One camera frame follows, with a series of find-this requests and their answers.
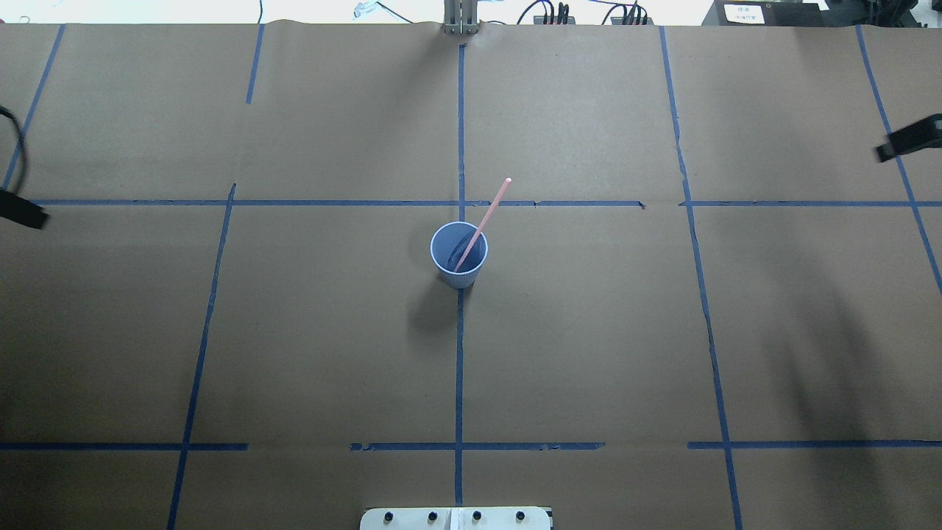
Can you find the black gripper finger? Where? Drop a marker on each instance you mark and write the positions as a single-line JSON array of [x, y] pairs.
[[21, 211], [923, 134]]

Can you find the pink chopstick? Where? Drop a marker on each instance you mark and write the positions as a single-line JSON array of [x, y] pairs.
[[486, 221]]

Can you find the blue ribbed cup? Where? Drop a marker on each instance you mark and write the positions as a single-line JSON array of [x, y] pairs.
[[443, 243]]

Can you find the black labelled power box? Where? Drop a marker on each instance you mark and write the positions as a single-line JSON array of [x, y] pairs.
[[763, 13]]

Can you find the brown paper table cover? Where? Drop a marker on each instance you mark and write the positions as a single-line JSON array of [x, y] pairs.
[[589, 331]]

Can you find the upper orange black connector box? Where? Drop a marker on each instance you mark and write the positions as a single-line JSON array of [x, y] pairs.
[[555, 14]]

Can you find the aluminium frame post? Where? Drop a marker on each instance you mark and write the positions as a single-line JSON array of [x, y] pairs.
[[460, 17]]

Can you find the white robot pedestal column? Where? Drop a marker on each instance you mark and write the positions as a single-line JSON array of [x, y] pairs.
[[458, 517]]

